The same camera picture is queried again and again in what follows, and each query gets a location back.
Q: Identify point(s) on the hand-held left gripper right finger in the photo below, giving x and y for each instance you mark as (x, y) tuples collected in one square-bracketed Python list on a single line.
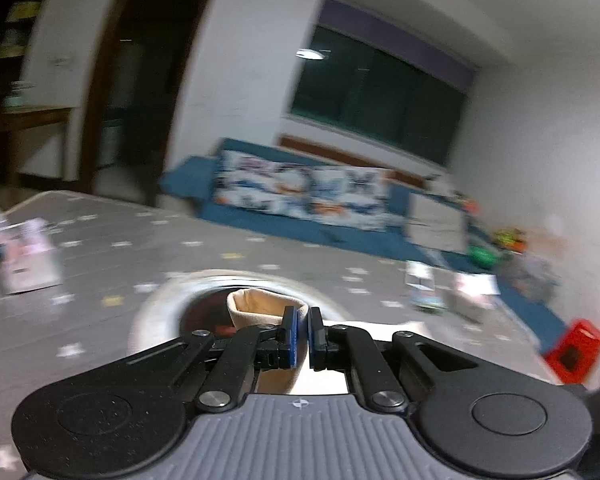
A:
[(314, 335)]

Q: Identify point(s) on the yellow and green plush toy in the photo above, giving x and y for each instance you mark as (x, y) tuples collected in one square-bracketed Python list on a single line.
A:
[(511, 240)]

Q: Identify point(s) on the round black induction cooktop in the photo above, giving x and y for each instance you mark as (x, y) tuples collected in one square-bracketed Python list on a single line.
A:
[(205, 310)]

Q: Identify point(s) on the pink tissue pack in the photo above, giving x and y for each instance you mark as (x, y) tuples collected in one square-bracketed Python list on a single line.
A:
[(30, 260)]

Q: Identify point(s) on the white wall socket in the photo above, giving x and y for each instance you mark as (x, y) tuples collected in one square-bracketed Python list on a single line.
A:
[(60, 60)]

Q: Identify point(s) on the dark window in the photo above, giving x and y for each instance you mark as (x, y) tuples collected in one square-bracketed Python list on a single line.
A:
[(380, 100)]

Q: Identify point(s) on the red box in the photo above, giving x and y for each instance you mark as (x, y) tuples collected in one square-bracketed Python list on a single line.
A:
[(575, 352)]

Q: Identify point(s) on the dark wooden doorway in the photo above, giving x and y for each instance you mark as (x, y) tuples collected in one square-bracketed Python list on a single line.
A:
[(140, 85)]

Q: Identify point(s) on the dark shelf cabinet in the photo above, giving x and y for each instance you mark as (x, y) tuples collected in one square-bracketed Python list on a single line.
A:
[(10, 40)]

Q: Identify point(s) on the pale green jar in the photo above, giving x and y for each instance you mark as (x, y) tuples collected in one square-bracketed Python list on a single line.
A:
[(16, 97)]

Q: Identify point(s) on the beige pillow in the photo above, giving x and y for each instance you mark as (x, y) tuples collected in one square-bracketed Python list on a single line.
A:
[(437, 222)]

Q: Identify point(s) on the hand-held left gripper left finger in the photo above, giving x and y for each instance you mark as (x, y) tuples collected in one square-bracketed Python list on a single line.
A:
[(291, 335)]

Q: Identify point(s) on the wooden side table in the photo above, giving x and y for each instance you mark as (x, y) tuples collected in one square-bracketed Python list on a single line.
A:
[(25, 120)]

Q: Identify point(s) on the grey star print tablecloth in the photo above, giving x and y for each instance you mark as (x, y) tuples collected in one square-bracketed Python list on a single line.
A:
[(130, 240)]

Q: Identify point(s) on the white tissue box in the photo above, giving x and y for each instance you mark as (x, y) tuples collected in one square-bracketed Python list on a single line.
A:
[(470, 295)]

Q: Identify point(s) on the butterfly print pillow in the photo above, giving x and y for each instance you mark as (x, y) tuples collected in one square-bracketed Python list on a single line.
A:
[(350, 200), (260, 182)]

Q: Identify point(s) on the blue sofa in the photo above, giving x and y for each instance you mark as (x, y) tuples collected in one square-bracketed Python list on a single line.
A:
[(240, 147)]

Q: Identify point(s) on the clear storage box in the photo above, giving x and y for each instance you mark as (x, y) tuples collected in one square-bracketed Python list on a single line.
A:
[(532, 277)]

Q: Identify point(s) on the cream garment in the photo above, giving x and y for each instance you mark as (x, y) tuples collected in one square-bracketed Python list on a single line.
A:
[(260, 310)]

